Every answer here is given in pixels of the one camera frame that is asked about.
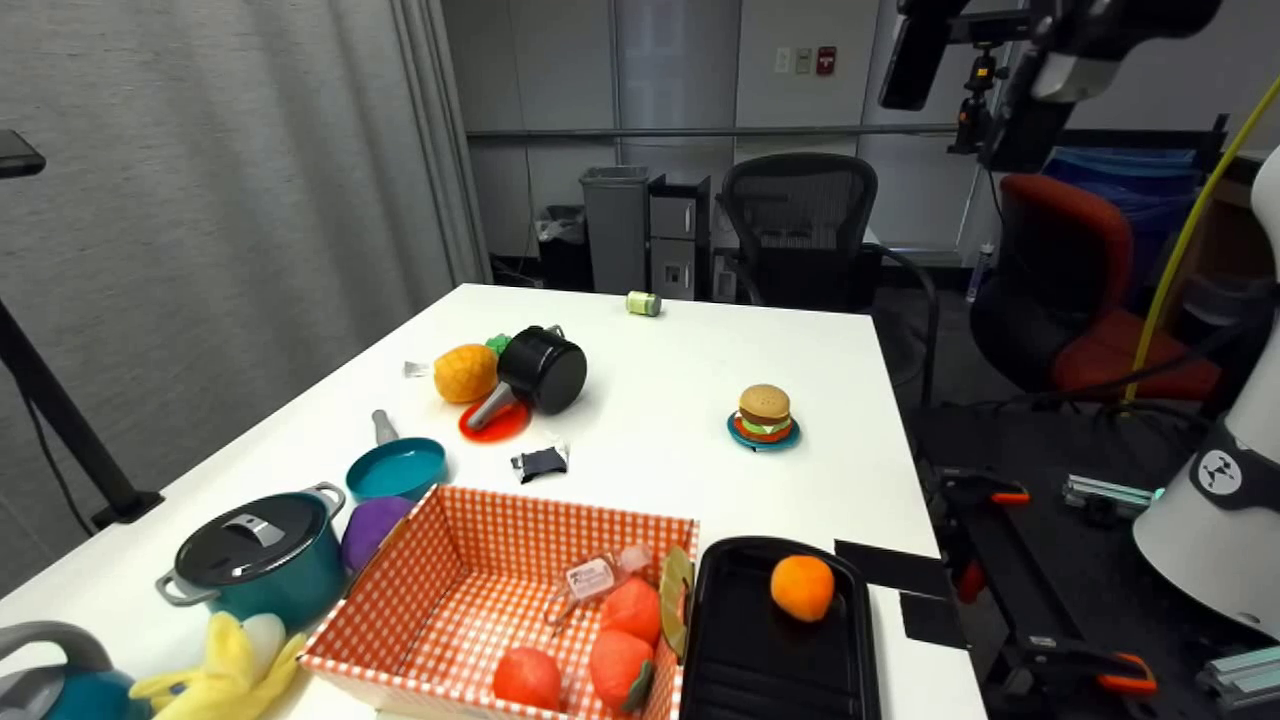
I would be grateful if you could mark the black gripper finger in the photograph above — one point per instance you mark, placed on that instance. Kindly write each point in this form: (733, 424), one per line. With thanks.
(917, 52)

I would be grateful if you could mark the red-orange toy fruit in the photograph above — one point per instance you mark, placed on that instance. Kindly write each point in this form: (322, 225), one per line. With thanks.
(617, 660)
(635, 611)
(531, 679)

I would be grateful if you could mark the small teal plate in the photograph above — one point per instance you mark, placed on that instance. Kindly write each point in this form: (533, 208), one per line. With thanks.
(767, 446)

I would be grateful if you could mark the bright orange toy orange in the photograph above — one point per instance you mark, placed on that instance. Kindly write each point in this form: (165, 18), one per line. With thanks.
(800, 591)

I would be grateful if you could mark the red toy plate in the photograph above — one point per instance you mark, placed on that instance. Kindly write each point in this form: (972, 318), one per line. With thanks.
(502, 424)

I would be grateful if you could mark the orange checkered basket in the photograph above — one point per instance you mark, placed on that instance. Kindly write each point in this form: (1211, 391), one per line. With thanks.
(441, 585)

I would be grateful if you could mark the black mesh office chair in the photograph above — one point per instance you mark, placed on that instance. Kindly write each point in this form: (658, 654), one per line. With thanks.
(800, 213)

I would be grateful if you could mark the red office chair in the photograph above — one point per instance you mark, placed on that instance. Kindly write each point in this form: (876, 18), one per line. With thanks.
(1065, 254)

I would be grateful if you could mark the blue bin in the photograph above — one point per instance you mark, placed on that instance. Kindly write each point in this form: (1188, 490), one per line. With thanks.
(1146, 200)

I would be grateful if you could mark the dark drawer cabinet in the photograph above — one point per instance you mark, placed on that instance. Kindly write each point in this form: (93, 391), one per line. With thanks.
(677, 240)

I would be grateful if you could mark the grey trash bin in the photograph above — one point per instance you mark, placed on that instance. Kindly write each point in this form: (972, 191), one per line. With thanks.
(615, 225)

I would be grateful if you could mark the small green object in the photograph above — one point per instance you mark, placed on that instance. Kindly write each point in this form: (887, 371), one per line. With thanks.
(640, 306)

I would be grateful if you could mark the toy burger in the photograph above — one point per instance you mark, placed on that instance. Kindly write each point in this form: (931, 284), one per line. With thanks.
(767, 407)

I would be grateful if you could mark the black orange clamp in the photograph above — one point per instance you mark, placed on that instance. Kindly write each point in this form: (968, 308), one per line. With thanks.
(1126, 680)
(1011, 497)

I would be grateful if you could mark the black toy pot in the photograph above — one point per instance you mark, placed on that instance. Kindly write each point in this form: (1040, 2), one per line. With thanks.
(545, 371)

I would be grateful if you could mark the toy pineapple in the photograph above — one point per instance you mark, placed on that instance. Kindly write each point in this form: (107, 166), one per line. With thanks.
(467, 377)

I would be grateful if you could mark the small black card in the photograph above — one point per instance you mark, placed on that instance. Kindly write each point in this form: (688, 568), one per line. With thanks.
(541, 467)

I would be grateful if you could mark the green brown toy slice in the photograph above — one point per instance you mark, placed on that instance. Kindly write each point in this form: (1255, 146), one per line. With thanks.
(677, 602)

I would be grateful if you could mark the pink white toy packet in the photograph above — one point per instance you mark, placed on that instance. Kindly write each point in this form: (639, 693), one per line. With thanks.
(590, 580)

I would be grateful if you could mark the black plastic tray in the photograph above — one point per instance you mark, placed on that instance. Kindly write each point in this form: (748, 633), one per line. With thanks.
(745, 654)

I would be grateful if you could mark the teal toy frying pan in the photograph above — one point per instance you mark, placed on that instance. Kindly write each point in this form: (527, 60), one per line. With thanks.
(398, 471)

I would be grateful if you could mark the purple toy eggplant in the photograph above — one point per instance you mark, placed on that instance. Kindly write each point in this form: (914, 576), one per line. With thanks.
(372, 527)

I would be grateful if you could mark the grey curtain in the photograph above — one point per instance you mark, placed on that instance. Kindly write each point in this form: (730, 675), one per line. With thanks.
(200, 200)

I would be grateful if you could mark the teal toy pot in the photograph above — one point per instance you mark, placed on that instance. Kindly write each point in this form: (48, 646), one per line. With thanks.
(303, 598)

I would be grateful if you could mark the black pot lid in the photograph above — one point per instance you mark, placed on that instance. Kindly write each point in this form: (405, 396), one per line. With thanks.
(242, 552)

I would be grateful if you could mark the pale round toy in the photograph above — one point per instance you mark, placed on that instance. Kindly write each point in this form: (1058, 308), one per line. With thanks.
(267, 633)

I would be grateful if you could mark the yellow bananas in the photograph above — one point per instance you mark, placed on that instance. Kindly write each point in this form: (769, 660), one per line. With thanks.
(226, 680)

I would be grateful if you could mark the black camera tripod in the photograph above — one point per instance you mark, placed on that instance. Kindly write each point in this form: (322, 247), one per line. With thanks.
(980, 82)

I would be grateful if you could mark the red wall plate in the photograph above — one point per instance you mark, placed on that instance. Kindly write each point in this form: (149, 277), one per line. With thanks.
(824, 60)

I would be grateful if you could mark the white wall switch plate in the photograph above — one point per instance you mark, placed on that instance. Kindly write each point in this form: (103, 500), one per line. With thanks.
(794, 60)

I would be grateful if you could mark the black metal rail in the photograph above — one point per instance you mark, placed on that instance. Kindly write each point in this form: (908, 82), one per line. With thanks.
(1146, 128)

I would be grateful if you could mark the teal metal bracket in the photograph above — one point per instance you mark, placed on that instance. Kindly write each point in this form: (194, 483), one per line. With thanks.
(1115, 493)
(1243, 669)

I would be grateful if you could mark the black camera stand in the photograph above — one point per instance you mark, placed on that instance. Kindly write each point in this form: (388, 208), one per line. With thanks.
(62, 402)

